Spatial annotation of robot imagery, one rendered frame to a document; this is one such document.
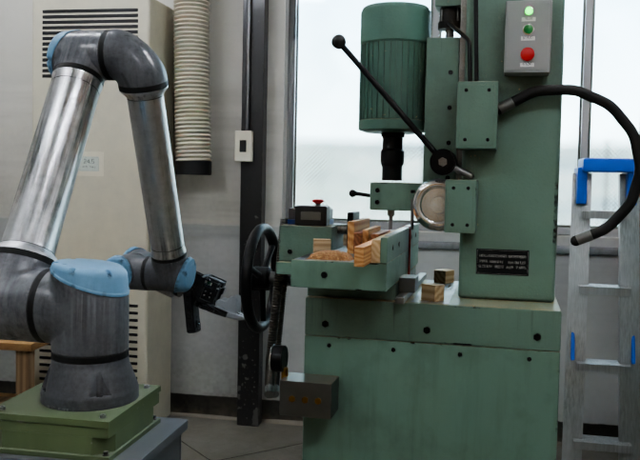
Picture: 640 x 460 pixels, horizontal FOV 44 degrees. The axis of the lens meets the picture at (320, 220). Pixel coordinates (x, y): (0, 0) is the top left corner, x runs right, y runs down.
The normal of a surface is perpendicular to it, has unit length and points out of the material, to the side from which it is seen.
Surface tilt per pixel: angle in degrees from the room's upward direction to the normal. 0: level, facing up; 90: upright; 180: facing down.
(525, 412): 90
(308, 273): 90
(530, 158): 90
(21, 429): 90
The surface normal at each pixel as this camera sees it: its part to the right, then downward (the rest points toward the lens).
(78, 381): -0.03, -0.28
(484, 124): -0.23, 0.04
